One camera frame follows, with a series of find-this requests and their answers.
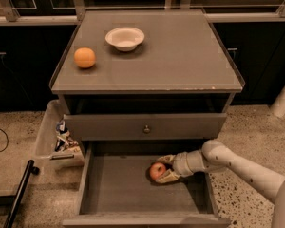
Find white bowl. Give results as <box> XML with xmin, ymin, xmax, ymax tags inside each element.
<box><xmin>105</xmin><ymin>28</ymin><xmax>144</xmax><ymax>52</ymax></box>

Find snack packets in bin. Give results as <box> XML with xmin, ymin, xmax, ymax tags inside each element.
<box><xmin>55</xmin><ymin>120</ymin><xmax>81</xmax><ymax>153</ymax></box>

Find black cable on floor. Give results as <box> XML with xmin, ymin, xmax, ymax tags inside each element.
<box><xmin>0</xmin><ymin>123</ymin><xmax>10</xmax><ymax>154</ymax></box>

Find black metal bar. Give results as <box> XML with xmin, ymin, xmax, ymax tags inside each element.
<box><xmin>3</xmin><ymin>160</ymin><xmax>40</xmax><ymax>228</ymax></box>

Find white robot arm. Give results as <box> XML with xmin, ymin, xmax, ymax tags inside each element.
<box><xmin>154</xmin><ymin>140</ymin><xmax>285</xmax><ymax>228</ymax></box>

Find grey open middle drawer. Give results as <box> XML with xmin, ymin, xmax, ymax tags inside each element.
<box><xmin>63</xmin><ymin>141</ymin><xmax>231</xmax><ymax>228</ymax></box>

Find brass drawer knob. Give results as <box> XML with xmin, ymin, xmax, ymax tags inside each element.
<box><xmin>143</xmin><ymin>125</ymin><xmax>151</xmax><ymax>134</ymax></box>

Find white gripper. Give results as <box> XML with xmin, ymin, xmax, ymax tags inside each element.
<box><xmin>155</xmin><ymin>152</ymin><xmax>194</xmax><ymax>184</ymax></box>

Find orange fruit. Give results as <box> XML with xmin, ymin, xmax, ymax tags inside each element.
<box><xmin>74</xmin><ymin>47</ymin><xmax>96</xmax><ymax>68</ymax></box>

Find metal window railing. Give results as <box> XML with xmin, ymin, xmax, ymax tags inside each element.
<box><xmin>0</xmin><ymin>0</ymin><xmax>285</xmax><ymax>26</ymax></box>

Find red apple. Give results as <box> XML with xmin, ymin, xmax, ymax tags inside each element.
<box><xmin>149</xmin><ymin>162</ymin><xmax>166</xmax><ymax>181</ymax></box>

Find grey top drawer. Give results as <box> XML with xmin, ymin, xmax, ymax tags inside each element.
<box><xmin>64</xmin><ymin>113</ymin><xmax>227</xmax><ymax>141</ymax></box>

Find grey cabinet with glass top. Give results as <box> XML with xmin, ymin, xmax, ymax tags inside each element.
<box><xmin>48</xmin><ymin>9</ymin><xmax>246</xmax><ymax>157</ymax></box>

